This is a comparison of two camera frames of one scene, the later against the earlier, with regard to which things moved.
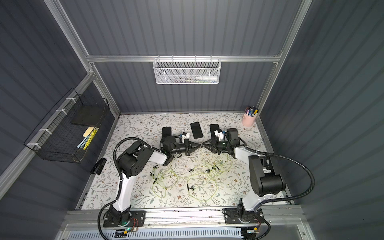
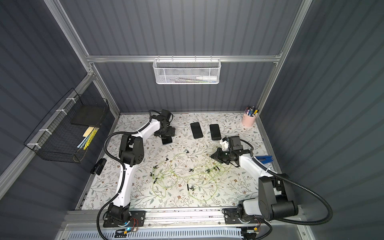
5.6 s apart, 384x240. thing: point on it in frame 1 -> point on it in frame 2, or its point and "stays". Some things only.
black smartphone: x=213 y=127 stays
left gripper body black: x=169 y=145 -> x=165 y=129
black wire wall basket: x=68 y=132 stays
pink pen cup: x=248 y=118 stays
